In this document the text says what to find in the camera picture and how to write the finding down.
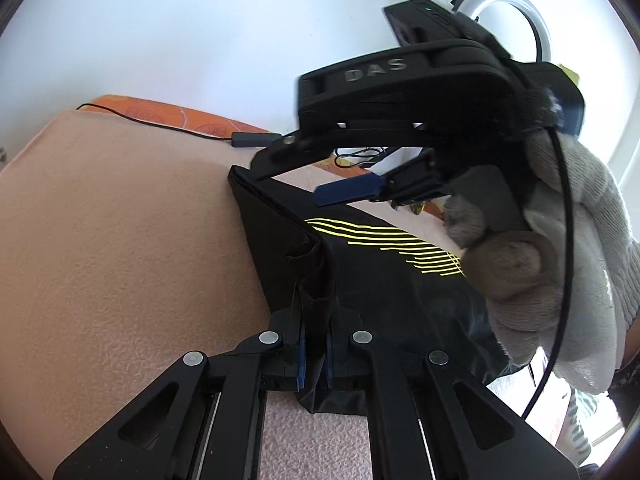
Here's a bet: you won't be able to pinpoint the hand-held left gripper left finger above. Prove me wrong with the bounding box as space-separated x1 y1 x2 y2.
52 305 308 480

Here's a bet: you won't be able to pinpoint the orange patterned bed sheet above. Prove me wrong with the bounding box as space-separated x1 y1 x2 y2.
82 93 448 222

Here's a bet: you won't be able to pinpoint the thin black cable with adapter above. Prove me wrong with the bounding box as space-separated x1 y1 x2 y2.
76 103 282 149

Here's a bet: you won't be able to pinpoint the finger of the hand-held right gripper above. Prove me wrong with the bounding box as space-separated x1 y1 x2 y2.
250 125 437 182
315 154 453 212

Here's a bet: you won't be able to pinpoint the person's right hand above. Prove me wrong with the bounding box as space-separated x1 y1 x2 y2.
442 127 640 396

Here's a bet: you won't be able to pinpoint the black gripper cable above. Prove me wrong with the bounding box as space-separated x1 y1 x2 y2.
522 127 576 418

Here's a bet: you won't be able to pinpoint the tangled black cable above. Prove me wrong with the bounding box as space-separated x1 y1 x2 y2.
334 147 387 171

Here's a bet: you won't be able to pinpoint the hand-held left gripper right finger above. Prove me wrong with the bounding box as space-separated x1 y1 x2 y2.
324 309 582 480

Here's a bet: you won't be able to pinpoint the peach fleece blanket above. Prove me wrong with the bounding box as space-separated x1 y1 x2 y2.
0 108 568 480

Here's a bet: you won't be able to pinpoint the striped cloth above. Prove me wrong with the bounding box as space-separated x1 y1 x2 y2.
559 389 627 467

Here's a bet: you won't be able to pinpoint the black pants with yellow stripes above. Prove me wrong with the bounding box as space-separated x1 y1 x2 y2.
227 164 533 417

